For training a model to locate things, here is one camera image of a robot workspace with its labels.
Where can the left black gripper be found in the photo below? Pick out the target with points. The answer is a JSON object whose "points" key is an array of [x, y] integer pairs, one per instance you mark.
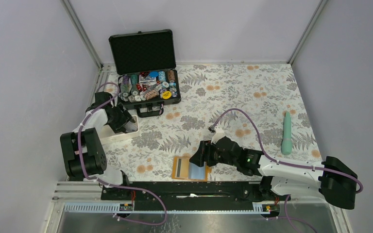
{"points": [[118, 126]]}

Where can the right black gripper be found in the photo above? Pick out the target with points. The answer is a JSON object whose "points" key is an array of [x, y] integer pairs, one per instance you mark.
{"points": [[204, 154]]}

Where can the white rectangular plastic tray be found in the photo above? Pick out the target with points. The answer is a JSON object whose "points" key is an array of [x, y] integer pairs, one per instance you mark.
{"points": [[107, 136]]}

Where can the light blue card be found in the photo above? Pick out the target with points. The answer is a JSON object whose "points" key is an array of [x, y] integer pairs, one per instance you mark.
{"points": [[196, 172]]}

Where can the orange leather card holder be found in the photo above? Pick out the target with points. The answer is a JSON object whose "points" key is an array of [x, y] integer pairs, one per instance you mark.
{"points": [[208, 170]]}

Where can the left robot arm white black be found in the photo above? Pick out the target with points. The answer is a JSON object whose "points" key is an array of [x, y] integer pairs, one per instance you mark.
{"points": [[84, 155]]}

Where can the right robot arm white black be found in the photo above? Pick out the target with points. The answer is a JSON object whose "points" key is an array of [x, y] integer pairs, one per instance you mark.
{"points": [[330, 180]]}

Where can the black poker chip case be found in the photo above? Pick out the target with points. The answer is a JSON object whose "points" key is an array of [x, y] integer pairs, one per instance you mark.
{"points": [[135, 56]]}

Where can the yellow round chip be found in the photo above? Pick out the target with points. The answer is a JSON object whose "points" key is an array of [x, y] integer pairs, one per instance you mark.
{"points": [[166, 95]]}

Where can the blue round chip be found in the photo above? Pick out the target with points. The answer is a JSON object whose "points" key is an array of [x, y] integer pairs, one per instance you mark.
{"points": [[153, 74]]}

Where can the floral patterned table mat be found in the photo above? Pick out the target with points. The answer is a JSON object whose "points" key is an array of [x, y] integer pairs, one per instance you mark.
{"points": [[247, 99]]}

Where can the mint green wand massager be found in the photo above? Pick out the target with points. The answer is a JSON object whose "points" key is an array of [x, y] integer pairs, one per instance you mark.
{"points": [[286, 145]]}

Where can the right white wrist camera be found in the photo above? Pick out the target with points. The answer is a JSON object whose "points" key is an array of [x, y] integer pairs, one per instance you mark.
{"points": [[218, 134]]}

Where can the grey slotted cable duct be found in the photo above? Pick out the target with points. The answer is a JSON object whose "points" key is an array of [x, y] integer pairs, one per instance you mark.
{"points": [[121, 208]]}

